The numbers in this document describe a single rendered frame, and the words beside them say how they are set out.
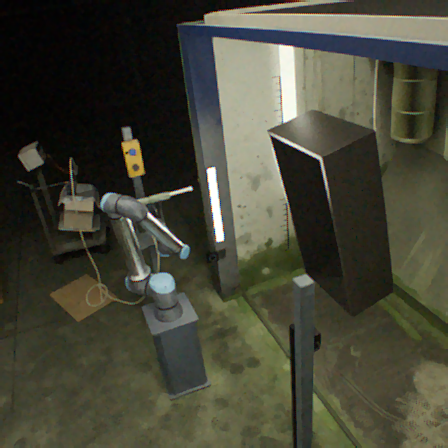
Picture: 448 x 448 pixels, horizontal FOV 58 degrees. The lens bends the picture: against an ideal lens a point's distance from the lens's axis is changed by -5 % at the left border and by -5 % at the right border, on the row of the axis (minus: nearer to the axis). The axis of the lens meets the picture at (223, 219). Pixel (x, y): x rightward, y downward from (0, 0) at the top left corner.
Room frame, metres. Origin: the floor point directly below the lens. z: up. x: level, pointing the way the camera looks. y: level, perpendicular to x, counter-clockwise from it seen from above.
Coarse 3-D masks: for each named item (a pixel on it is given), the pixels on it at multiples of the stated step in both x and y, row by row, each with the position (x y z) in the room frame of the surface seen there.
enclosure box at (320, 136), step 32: (288, 128) 2.46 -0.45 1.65; (320, 128) 2.32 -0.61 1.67; (352, 128) 2.20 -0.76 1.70; (288, 160) 2.59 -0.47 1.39; (320, 160) 2.00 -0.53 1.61; (352, 160) 2.04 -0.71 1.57; (288, 192) 2.58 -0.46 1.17; (320, 192) 2.66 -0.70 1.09; (352, 192) 2.04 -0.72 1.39; (320, 224) 2.66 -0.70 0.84; (352, 224) 2.04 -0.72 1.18; (384, 224) 2.12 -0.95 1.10; (320, 256) 2.66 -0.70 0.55; (352, 256) 2.04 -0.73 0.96; (384, 256) 2.12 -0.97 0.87; (352, 288) 2.04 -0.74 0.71; (384, 288) 2.13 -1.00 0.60
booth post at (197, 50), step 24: (192, 48) 2.93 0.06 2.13; (192, 72) 2.93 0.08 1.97; (192, 96) 2.96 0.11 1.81; (216, 96) 2.97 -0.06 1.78; (192, 120) 3.04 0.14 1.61; (216, 120) 2.97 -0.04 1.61; (216, 144) 2.96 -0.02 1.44; (216, 168) 2.95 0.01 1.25; (216, 264) 2.96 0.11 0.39; (216, 288) 3.05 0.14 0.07; (240, 288) 2.98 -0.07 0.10
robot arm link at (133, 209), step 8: (120, 200) 2.10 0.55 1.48; (128, 200) 2.10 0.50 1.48; (136, 200) 2.12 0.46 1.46; (120, 208) 2.08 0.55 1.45; (128, 208) 2.07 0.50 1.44; (136, 208) 2.08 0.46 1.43; (144, 208) 2.11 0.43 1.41; (128, 216) 2.07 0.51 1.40; (136, 216) 2.07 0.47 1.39; (144, 216) 2.09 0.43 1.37; (152, 216) 2.18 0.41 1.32; (144, 224) 2.12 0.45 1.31; (152, 224) 2.15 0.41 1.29; (160, 224) 2.21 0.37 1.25; (152, 232) 2.16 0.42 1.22; (160, 232) 2.19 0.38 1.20; (168, 232) 2.25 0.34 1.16; (160, 240) 2.21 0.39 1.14; (168, 240) 2.23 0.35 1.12; (176, 240) 2.29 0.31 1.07; (168, 248) 2.27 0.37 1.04; (176, 248) 2.28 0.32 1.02; (184, 248) 2.31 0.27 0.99; (176, 256) 2.32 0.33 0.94; (184, 256) 2.30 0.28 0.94
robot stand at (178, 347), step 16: (176, 320) 2.04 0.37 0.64; (192, 320) 2.02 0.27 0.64; (160, 336) 1.96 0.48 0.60; (176, 336) 1.99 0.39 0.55; (192, 336) 2.02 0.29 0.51; (160, 352) 1.97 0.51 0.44; (176, 352) 1.98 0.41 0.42; (192, 352) 2.02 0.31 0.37; (176, 368) 1.97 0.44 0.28; (192, 368) 2.01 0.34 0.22; (176, 384) 1.97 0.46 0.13; (192, 384) 2.00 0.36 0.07; (208, 384) 2.03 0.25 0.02
